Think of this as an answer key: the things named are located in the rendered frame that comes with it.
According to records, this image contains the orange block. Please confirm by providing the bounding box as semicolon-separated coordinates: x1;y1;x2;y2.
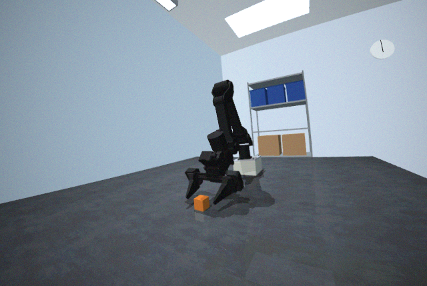
194;195;209;211

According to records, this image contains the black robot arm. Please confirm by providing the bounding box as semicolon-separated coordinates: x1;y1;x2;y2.
198;80;253;171

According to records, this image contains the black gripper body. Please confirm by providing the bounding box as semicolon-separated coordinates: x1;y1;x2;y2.
185;159;244;191

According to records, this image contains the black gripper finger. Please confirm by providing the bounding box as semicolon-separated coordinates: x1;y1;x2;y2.
213;176;237;205
185;173;200;199

